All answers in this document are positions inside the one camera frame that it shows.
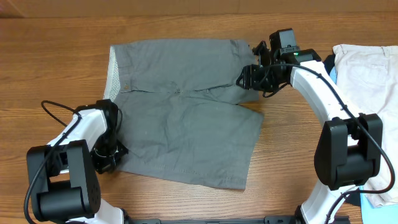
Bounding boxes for grey shorts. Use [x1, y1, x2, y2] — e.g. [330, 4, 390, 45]
[104, 39, 264, 190]

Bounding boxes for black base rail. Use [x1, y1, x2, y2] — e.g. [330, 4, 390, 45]
[126, 215, 300, 224]

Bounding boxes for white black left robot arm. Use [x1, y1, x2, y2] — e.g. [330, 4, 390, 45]
[24, 99, 130, 223]

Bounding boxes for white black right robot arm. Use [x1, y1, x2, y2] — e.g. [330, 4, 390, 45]
[236, 29, 382, 223]

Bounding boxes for black folded garment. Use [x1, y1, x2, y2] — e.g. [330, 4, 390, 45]
[323, 54, 336, 74]

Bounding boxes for beige shorts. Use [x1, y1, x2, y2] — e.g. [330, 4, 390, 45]
[332, 44, 398, 208]

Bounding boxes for light blue garment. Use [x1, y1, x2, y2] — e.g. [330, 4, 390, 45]
[330, 65, 397, 223]

